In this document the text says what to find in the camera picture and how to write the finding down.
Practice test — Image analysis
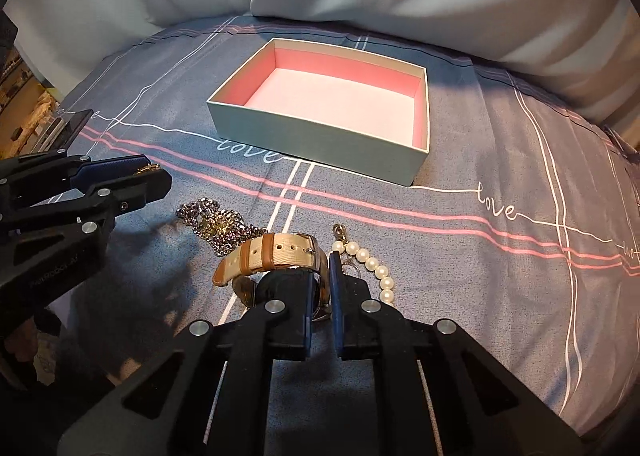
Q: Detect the white pearl bracelet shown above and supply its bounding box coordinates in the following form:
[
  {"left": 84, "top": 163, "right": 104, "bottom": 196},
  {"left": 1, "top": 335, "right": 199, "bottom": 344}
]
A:
[{"left": 330, "top": 222, "right": 396, "bottom": 307}]

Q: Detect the silver chain necklace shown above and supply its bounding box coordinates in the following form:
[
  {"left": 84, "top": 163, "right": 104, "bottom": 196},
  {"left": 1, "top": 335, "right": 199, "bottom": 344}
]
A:
[{"left": 176, "top": 196, "right": 267, "bottom": 258}]

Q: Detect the beige strap wristwatch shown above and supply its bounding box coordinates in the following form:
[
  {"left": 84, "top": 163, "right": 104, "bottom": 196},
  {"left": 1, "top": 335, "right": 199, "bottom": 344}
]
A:
[{"left": 212, "top": 233, "right": 331, "bottom": 321}]

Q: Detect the wooden shelf with items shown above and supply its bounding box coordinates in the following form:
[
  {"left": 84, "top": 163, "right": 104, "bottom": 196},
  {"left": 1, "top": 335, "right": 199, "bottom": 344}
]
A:
[{"left": 0, "top": 47, "right": 60, "bottom": 159}]

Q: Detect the blue plaid bed sheet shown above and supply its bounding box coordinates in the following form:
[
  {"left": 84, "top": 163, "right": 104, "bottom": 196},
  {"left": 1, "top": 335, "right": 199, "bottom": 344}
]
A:
[{"left": 55, "top": 16, "right": 639, "bottom": 432}]

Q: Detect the teal box pink interior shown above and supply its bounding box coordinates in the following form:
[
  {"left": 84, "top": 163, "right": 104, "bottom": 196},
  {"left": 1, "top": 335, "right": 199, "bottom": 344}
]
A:
[{"left": 207, "top": 38, "right": 431, "bottom": 187}]

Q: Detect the right white pillow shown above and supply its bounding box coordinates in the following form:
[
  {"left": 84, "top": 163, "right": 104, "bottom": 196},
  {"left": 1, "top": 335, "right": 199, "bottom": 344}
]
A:
[{"left": 250, "top": 0, "right": 639, "bottom": 121}]

